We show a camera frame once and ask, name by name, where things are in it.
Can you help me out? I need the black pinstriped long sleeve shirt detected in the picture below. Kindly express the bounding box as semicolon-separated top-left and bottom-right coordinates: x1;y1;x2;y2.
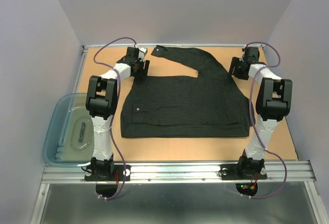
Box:
120;46;251;138

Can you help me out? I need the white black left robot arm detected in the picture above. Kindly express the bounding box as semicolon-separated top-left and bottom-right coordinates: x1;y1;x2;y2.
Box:
83;47;150;181

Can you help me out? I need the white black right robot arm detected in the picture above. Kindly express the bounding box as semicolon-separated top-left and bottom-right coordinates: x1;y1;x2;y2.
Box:
227;44;293;179

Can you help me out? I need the clear teal plastic bin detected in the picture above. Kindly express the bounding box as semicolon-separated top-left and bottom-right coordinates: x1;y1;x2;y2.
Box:
43;93;94;167

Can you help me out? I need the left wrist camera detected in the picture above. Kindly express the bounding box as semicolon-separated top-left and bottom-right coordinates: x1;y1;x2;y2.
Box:
137;47;148;62

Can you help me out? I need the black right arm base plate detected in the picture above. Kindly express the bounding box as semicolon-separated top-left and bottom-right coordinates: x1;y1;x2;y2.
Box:
218;163;267;180

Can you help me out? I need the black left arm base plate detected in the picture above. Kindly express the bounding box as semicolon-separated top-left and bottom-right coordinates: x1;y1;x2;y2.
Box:
81;164;131;182

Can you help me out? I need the aluminium front mounting rail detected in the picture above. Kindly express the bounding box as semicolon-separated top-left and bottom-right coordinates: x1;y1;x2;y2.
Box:
41;161;316;184

